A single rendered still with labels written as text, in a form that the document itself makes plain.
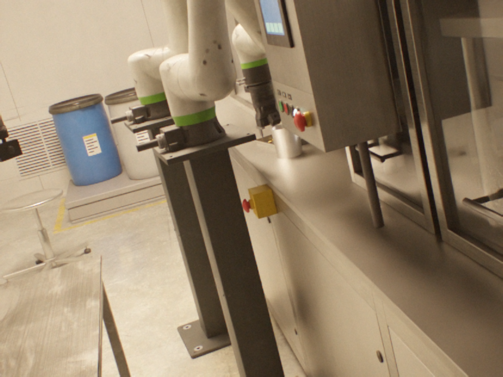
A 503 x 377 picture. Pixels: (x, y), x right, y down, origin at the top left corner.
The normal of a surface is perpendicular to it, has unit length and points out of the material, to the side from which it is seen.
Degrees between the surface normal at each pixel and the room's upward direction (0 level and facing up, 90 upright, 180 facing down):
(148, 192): 90
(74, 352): 0
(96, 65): 90
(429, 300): 0
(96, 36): 90
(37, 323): 0
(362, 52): 90
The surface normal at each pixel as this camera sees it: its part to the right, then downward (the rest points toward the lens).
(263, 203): 0.18, 0.21
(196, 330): -0.23, -0.94
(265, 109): 0.42, 0.28
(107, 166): 0.60, 0.12
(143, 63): -0.21, 0.26
